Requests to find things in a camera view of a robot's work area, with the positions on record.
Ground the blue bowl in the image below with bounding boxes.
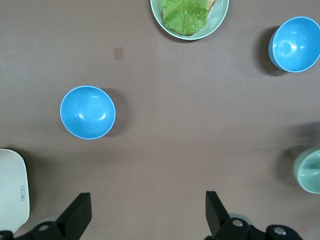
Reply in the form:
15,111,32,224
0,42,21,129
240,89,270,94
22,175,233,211
59,85,117,140
268,16,320,73

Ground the green plate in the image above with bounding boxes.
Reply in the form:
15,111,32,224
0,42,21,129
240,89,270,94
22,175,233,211
149,0,230,41

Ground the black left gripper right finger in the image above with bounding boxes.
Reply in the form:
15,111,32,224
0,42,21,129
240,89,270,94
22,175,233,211
204,191,303,240

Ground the lettuce leaf on toast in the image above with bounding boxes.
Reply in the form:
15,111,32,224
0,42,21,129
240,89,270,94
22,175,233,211
161,0,218,36

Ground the brown tape patch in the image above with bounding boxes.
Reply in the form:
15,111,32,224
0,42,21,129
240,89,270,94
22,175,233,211
113,47,125,60

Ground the green bowl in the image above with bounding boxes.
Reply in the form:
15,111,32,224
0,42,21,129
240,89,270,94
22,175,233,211
293,147,320,194

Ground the green lettuce leaf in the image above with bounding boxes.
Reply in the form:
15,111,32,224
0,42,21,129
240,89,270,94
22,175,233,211
161,0,210,36

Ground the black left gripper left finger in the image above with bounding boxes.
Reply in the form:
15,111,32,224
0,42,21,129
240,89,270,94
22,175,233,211
0,192,92,240

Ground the brown table cover sheet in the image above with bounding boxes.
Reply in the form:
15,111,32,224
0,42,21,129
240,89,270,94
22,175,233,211
0,0,320,240

